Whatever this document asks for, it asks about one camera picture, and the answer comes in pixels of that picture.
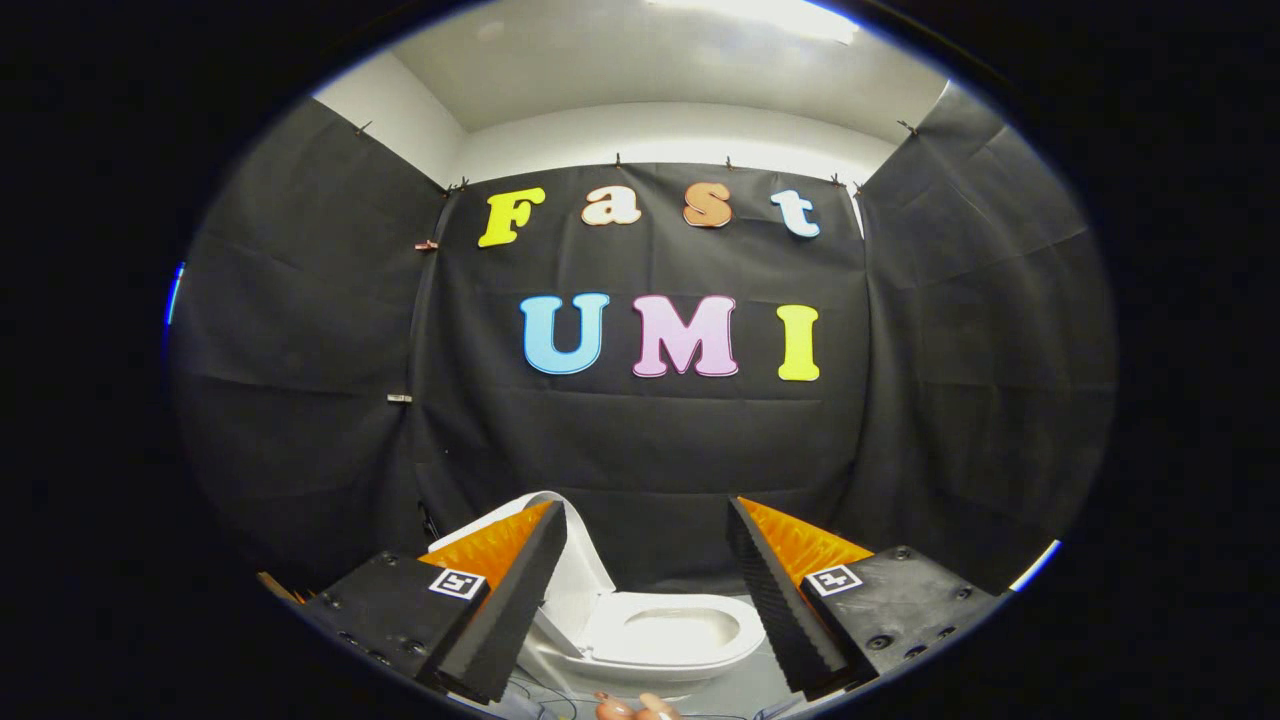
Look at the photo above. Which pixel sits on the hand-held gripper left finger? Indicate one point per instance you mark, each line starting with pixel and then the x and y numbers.
pixel 520 600

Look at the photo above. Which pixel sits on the black backdrop cloth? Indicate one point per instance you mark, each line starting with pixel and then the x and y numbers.
pixel 650 450

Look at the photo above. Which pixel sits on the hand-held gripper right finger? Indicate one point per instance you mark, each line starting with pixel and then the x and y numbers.
pixel 775 600

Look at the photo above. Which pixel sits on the small brown wooden piece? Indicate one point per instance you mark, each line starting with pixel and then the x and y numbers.
pixel 278 587

